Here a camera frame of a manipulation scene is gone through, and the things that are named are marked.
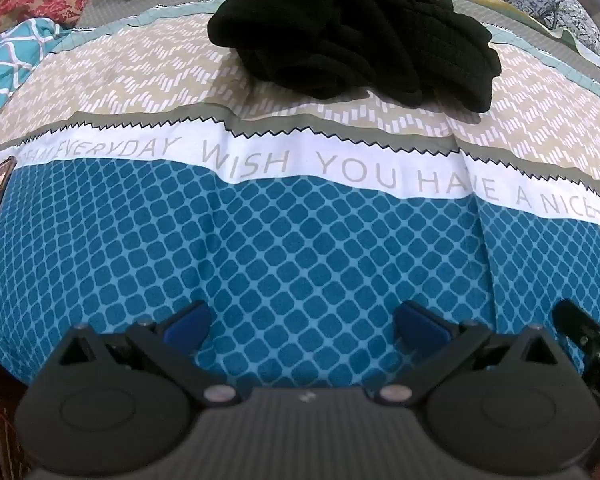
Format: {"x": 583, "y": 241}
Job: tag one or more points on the black pants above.
{"x": 360, "y": 30}

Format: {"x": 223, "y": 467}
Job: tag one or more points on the teal lattice cloth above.
{"x": 10, "y": 55}

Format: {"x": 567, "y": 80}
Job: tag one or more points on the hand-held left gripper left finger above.
{"x": 187, "y": 324}

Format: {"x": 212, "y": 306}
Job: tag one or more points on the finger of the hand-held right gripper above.
{"x": 572, "y": 320}

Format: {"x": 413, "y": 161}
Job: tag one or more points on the patterned bed sheet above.
{"x": 300, "y": 240}

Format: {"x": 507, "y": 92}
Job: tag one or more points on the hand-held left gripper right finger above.
{"x": 420, "y": 324}

